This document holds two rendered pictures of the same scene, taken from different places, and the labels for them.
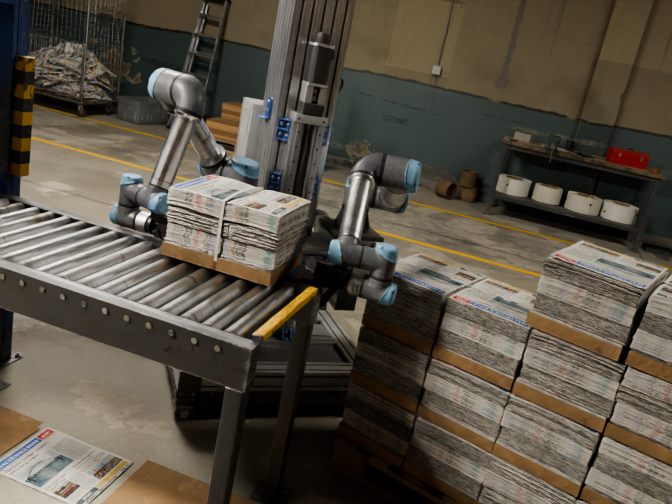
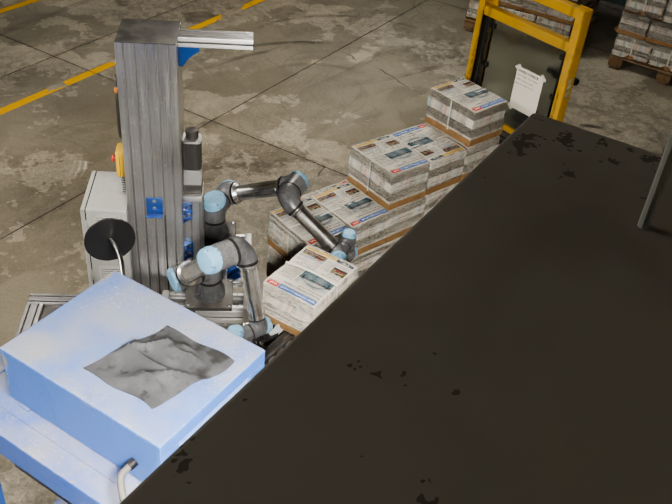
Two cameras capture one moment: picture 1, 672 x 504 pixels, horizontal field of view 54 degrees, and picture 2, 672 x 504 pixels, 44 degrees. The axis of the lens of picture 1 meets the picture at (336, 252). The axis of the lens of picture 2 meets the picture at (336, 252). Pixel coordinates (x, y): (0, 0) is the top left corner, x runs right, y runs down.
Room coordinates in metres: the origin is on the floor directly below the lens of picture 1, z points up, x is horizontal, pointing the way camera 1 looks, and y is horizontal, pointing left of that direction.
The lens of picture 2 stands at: (1.15, 3.23, 3.44)
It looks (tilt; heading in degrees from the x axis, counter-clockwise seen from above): 37 degrees down; 285
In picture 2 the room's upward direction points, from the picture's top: 6 degrees clockwise
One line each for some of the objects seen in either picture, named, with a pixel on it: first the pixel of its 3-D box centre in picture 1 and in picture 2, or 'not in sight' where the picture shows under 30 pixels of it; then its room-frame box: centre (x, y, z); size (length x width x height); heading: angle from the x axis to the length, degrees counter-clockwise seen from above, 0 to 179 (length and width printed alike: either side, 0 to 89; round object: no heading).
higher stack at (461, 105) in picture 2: not in sight; (451, 186); (1.68, -1.35, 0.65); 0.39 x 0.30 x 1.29; 148
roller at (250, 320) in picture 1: (262, 313); not in sight; (1.73, 0.17, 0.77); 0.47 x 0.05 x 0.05; 166
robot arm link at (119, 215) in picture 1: (127, 216); not in sight; (2.24, 0.76, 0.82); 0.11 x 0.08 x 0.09; 76
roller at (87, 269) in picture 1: (106, 264); not in sight; (1.86, 0.68, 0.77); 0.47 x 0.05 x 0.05; 166
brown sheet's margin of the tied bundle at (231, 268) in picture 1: (265, 261); not in sight; (2.02, 0.22, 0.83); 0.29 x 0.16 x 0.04; 166
